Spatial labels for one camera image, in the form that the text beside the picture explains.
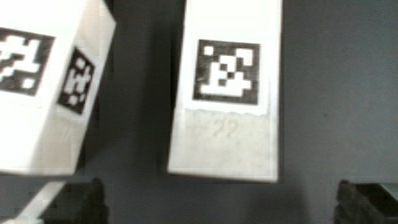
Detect white leg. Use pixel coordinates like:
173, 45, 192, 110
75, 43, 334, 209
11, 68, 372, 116
0, 0, 116, 176
167, 0, 283, 183

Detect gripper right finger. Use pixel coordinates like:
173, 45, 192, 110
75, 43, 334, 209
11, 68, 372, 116
334, 180, 398, 224

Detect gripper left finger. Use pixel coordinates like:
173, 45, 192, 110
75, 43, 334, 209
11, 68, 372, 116
41, 178, 109, 224

